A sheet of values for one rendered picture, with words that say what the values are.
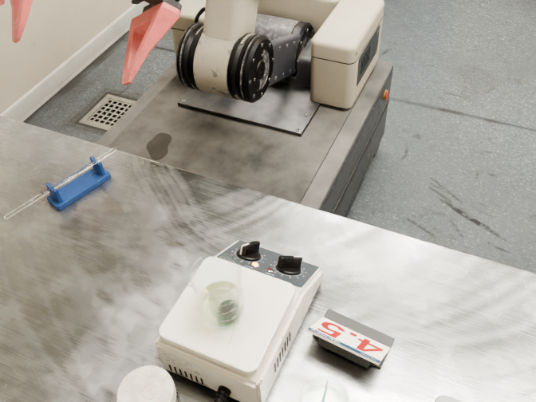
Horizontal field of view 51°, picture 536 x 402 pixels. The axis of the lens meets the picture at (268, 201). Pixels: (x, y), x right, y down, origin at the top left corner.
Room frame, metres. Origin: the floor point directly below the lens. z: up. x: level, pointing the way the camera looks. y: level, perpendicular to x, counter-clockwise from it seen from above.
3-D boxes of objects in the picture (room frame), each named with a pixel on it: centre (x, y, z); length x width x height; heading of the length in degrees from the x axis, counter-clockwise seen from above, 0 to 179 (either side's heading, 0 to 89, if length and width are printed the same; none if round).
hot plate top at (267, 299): (0.34, 0.05, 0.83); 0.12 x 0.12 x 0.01; 63
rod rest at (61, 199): (0.64, 0.30, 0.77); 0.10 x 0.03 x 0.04; 134
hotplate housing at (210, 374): (0.36, 0.04, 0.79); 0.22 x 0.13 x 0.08; 153
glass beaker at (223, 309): (0.34, 0.06, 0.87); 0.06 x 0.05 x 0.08; 102
